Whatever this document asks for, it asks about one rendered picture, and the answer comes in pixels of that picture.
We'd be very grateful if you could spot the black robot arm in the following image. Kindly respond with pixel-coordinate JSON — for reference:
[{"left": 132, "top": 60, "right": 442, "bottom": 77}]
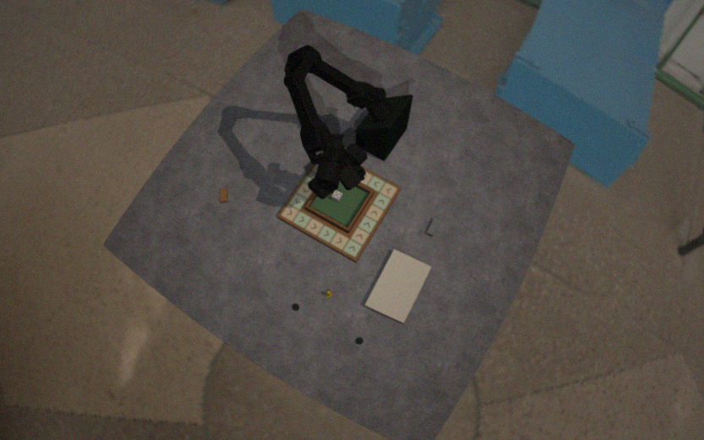
[{"left": 283, "top": 46, "right": 396, "bottom": 190}]

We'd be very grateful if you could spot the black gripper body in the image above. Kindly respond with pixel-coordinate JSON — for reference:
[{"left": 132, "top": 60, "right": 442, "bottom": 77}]
[{"left": 309, "top": 144, "right": 368, "bottom": 199}]

